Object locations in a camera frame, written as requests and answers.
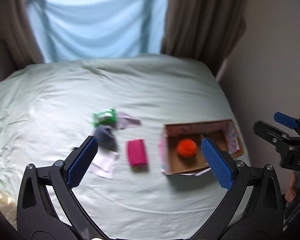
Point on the white paper towel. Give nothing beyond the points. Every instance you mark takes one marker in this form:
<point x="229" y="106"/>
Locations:
<point x="104" y="163"/>

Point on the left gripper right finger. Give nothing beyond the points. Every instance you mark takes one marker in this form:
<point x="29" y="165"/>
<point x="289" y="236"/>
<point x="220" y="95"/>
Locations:
<point x="252" y="206"/>

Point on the green wet wipes pack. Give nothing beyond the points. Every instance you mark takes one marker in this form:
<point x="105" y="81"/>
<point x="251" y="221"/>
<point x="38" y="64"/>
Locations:
<point x="107" y="117"/>

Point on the brown curtain left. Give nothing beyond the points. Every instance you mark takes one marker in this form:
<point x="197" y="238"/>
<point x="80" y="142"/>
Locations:
<point x="18" y="46"/>

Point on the brown curtain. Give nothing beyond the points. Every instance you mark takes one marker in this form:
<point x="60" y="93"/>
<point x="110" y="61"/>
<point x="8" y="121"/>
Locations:
<point x="18" y="46"/>
<point x="203" y="30"/>

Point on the grey rolled sock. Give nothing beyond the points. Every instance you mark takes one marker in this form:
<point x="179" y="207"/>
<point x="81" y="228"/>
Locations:
<point x="106" y="138"/>

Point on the light purple cloth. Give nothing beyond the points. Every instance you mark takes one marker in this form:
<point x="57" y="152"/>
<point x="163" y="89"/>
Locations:
<point x="125" y="121"/>

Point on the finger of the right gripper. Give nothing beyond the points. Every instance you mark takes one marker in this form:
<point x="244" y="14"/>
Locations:
<point x="290" y="122"/>
<point x="271" y="134"/>

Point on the pink folded cloth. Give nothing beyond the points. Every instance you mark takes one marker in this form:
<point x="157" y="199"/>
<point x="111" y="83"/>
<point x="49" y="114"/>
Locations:
<point x="136" y="152"/>

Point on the light blue sheer curtain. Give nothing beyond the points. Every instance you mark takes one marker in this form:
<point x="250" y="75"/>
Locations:
<point x="86" y="29"/>

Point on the orange pompom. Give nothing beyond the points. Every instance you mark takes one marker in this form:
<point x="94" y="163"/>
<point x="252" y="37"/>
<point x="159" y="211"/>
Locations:
<point x="186" y="148"/>

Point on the brown curtain right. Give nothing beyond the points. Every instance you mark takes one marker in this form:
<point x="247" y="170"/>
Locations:
<point x="203" y="30"/>

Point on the person's right hand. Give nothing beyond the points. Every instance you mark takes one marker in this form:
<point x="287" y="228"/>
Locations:
<point x="291" y="191"/>

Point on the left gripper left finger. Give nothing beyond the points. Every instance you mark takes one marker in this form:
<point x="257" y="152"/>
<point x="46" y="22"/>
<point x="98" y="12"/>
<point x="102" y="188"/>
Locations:
<point x="47" y="208"/>

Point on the pale green bed sheet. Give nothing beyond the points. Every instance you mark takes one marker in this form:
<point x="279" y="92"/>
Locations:
<point x="47" y="110"/>

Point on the cardboard box with pink lining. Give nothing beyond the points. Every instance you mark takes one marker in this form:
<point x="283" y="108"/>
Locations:
<point x="221" y="133"/>

